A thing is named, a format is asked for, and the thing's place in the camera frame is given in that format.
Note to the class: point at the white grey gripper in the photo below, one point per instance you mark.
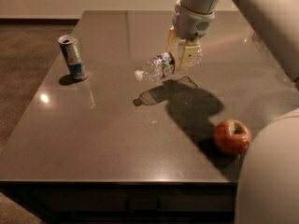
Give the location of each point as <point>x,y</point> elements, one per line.
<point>191,24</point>

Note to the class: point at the clear plastic water bottle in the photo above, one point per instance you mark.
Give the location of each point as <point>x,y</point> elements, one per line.
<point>161,66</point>

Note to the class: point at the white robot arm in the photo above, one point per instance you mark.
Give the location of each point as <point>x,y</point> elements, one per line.
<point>268,186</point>

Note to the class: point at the red apple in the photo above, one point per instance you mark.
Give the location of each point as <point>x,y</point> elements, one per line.
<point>232,137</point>

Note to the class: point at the silver blue energy drink can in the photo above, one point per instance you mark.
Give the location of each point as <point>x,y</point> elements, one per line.
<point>70,49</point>

